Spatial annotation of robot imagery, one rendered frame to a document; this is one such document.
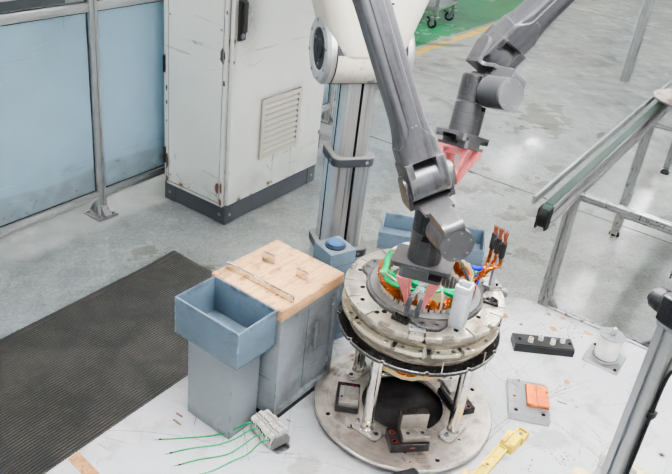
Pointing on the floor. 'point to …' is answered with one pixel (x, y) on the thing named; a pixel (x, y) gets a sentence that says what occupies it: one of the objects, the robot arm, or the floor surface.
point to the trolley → (443, 2)
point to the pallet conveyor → (643, 127)
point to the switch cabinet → (238, 89)
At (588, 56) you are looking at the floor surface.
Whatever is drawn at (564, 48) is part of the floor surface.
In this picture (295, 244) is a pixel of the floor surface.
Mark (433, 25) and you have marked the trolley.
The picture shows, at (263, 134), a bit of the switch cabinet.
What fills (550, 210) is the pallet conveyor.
